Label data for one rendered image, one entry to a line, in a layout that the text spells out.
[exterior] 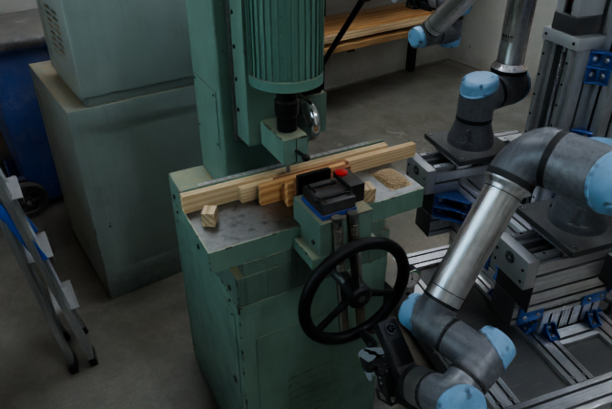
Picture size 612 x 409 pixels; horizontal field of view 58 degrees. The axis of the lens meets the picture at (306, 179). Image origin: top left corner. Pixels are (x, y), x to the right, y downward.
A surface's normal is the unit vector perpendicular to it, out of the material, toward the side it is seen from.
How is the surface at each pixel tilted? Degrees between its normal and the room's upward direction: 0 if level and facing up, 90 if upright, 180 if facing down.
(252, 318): 90
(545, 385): 0
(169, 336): 0
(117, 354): 0
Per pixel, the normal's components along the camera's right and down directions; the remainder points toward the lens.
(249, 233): 0.00, -0.86
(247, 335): 0.47, 0.45
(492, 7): -0.82, 0.29
